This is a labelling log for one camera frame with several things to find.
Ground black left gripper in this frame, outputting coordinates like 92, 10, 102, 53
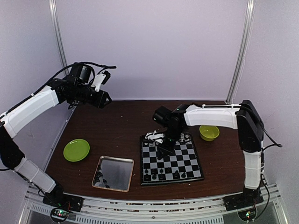
70, 84, 112, 108

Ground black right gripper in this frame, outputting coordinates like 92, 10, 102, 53
157, 126, 184, 158

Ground black and grey chessboard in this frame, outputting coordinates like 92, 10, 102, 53
140, 133, 204, 186

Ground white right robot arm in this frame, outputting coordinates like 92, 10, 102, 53
143, 126, 287, 201

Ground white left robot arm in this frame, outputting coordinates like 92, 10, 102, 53
0, 62, 116, 207

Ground green bowl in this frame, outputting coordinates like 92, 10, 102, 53
199, 126, 220, 141

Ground metal tray with wood rim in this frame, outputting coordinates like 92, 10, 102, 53
91, 156, 135, 192

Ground green plate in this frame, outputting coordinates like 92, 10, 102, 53
63, 139, 90, 162

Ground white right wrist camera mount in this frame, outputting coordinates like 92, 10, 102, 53
144, 131, 165, 144

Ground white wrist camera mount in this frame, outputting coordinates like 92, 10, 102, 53
91, 70, 111, 92
144, 131, 165, 144

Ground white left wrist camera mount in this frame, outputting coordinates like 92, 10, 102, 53
91, 70, 111, 92

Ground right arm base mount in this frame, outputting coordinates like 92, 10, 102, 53
223, 194, 264, 222

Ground right aluminium frame post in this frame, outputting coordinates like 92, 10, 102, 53
225, 0, 256, 104

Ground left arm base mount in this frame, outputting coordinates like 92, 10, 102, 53
43, 194, 84, 223

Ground aluminium front rail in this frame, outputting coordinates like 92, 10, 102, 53
17, 186, 291, 224

